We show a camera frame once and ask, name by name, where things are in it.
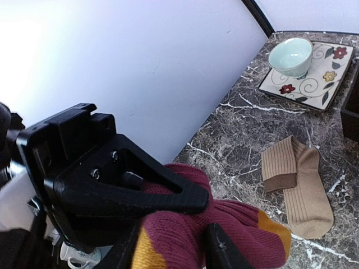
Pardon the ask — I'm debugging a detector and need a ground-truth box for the green ceramic bowl on plate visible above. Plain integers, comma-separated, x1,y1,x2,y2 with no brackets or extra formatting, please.
268,38,314,77

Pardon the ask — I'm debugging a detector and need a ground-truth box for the black compartment storage box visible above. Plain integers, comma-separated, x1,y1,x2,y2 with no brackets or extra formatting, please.
340,68,358,142

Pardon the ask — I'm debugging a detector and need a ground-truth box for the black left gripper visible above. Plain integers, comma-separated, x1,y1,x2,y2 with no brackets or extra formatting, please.
1,104,209,242

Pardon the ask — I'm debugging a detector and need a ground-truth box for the brown sock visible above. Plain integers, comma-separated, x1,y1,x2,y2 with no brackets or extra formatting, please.
261,136,334,239

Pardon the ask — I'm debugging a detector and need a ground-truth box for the magenta striped sock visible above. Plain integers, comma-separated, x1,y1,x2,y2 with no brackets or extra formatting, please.
130,163,292,269

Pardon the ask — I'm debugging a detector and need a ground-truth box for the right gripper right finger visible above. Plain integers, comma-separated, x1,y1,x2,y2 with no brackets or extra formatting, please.
202,223,254,269

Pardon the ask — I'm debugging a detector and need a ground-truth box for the black left corner post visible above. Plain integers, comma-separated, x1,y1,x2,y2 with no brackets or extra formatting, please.
242,0,275,38

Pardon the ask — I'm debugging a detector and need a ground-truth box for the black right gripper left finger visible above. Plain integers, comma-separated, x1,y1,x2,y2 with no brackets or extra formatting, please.
94,221,141,269

